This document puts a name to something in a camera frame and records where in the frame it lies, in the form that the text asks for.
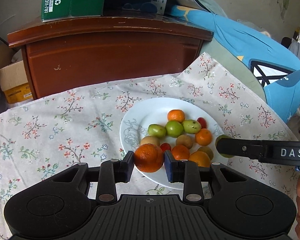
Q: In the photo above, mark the green jujube front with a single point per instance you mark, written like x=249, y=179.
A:
x=174, y=129

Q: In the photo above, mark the small green jujube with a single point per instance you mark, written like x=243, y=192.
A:
x=157, y=130

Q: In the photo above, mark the red cherry tomato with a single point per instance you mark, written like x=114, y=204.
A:
x=202, y=122
x=165, y=147

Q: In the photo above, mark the orange mandarin front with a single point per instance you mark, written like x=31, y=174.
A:
x=204, y=137

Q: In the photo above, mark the wooden cabinet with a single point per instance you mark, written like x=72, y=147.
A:
x=65, y=54

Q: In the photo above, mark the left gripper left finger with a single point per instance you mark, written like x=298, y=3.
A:
x=112, y=172

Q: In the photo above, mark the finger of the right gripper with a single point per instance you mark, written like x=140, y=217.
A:
x=252, y=149

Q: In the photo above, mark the green jujube top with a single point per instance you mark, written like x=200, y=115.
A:
x=191, y=126

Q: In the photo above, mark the large orange mandarin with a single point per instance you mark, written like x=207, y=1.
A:
x=200, y=158

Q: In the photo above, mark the cardboard box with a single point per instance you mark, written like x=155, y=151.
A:
x=13, y=79

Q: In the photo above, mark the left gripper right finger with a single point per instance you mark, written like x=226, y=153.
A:
x=187, y=173

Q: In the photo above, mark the blue printed cushion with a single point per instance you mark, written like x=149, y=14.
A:
x=275, y=67

